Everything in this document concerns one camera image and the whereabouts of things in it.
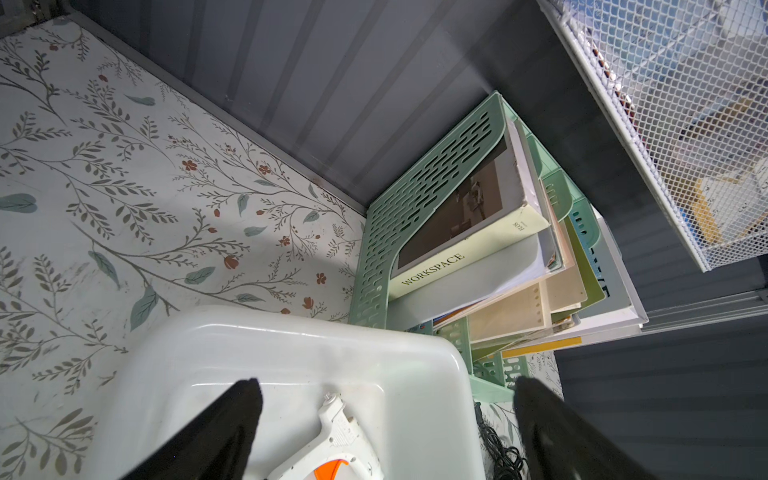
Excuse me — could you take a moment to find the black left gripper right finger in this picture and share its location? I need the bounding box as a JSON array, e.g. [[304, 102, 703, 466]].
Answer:
[[514, 377, 654, 480]]

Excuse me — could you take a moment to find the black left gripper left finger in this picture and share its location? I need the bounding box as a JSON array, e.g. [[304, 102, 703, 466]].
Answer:
[[124, 378, 263, 479]]

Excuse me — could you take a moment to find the white orange-trigger glue gun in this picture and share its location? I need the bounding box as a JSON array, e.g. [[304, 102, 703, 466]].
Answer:
[[267, 393, 385, 480]]

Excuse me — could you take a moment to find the white plastic storage box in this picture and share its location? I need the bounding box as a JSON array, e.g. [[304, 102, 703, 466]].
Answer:
[[82, 306, 484, 479]]

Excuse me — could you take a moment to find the green desktop file organizer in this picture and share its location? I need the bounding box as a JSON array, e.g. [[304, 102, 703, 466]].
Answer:
[[349, 93, 603, 403]]

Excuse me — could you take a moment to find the Workspace book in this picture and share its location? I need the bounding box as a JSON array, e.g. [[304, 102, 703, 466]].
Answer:
[[389, 120, 550, 300]]

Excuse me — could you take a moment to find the white wire mesh basket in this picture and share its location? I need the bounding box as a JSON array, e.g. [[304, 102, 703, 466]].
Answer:
[[541, 1, 767, 271]]

